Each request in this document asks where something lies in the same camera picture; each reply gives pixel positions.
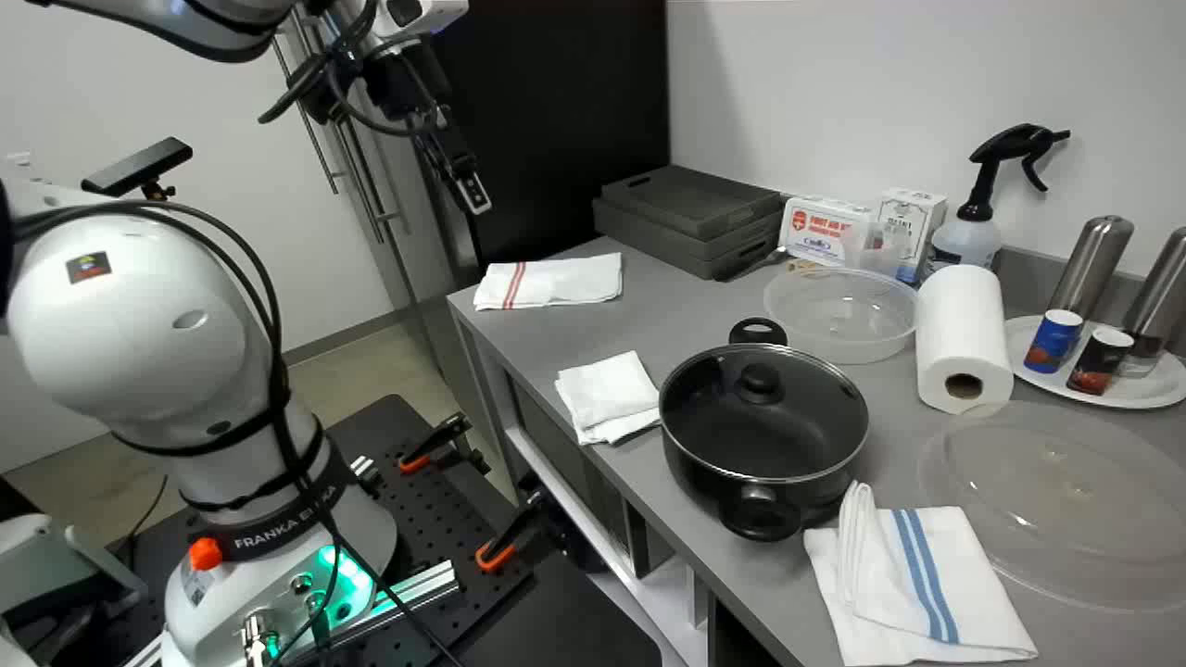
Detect clear plastic bowl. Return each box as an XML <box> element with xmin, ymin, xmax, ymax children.
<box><xmin>761</xmin><ymin>259</ymin><xmax>922</xmax><ymax>371</ymax></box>

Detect white towel with red stripe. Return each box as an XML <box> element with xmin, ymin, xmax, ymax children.
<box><xmin>471</xmin><ymin>248</ymin><xmax>628</xmax><ymax>313</ymax></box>

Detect large clear plastic plate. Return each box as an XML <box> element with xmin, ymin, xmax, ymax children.
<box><xmin>919</xmin><ymin>409</ymin><xmax>1186</xmax><ymax>618</ymax></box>

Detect white paper towel roll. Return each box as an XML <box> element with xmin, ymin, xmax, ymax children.
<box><xmin>911</xmin><ymin>259</ymin><xmax>1018</xmax><ymax>418</ymax></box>

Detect steel microwave oven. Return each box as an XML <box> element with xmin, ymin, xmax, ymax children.
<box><xmin>497</xmin><ymin>365</ymin><xmax>643</xmax><ymax>559</ymax></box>

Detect jar with blue label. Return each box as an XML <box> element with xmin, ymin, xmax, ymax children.
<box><xmin>1018</xmin><ymin>306</ymin><xmax>1085</xmax><ymax>377</ymax></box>

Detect glass lid with black knob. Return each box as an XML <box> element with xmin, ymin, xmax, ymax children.
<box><xmin>659</xmin><ymin>344</ymin><xmax>871</xmax><ymax>486</ymax></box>

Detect white box with red print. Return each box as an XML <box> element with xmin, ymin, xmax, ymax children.
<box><xmin>776</xmin><ymin>193</ymin><xmax>881</xmax><ymax>271</ymax></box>

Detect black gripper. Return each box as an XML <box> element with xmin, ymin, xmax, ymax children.
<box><xmin>355</xmin><ymin>41</ymin><xmax>497</xmax><ymax>220</ymax></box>

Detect white plate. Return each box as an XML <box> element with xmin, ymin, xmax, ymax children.
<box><xmin>1000</xmin><ymin>312</ymin><xmax>1186</xmax><ymax>413</ymax></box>

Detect large black panel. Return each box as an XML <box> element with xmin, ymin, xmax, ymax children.
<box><xmin>424</xmin><ymin>0</ymin><xmax>675</xmax><ymax>271</ymax></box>

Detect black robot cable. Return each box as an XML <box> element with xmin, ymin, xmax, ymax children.
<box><xmin>13</xmin><ymin>197</ymin><xmax>468</xmax><ymax>667</ymax></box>

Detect white towel with blue stripes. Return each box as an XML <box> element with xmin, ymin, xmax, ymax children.
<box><xmin>801</xmin><ymin>479</ymin><xmax>1042</xmax><ymax>667</ymax></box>

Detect aluminium rail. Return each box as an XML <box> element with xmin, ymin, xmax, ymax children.
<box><xmin>311</xmin><ymin>550</ymin><xmax>468</xmax><ymax>645</ymax></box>

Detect black perforated robot table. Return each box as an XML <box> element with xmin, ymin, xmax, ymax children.
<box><xmin>106</xmin><ymin>392</ymin><xmax>665</xmax><ymax>667</ymax></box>

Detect steel shaker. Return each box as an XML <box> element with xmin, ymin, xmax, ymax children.
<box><xmin>1121</xmin><ymin>220</ymin><xmax>1186</xmax><ymax>354</ymax></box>
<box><xmin>1048</xmin><ymin>211</ymin><xmax>1137</xmax><ymax>322</ymax></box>

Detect plain white folded cloth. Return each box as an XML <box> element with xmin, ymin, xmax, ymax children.
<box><xmin>552</xmin><ymin>349</ymin><xmax>665</xmax><ymax>447</ymax></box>

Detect white carton box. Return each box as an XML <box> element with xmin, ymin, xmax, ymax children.
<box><xmin>864</xmin><ymin>185</ymin><xmax>954</xmax><ymax>287</ymax></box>

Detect black camera on mount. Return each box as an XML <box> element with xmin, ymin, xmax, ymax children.
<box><xmin>79</xmin><ymin>132</ymin><xmax>198</xmax><ymax>204</ymax></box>

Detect dark red spice jar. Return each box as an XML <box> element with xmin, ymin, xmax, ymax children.
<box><xmin>1064</xmin><ymin>322</ymin><xmax>1137</xmax><ymax>398</ymax></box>

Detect spray bottle with black trigger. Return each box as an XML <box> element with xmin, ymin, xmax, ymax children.
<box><xmin>927</xmin><ymin>122</ymin><xmax>1074</xmax><ymax>276</ymax></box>

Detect dark grey stacked trays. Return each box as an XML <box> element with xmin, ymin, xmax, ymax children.
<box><xmin>589</xmin><ymin>161</ymin><xmax>788</xmax><ymax>282</ymax></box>

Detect black clamp with orange tips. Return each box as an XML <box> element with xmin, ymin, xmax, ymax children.
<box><xmin>476</xmin><ymin>493</ymin><xmax>550</xmax><ymax>577</ymax></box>
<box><xmin>393</xmin><ymin>409</ymin><xmax>476</xmax><ymax>482</ymax></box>

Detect black pot with handles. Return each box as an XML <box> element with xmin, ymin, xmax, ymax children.
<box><xmin>657</xmin><ymin>313</ymin><xmax>871</xmax><ymax>543</ymax></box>

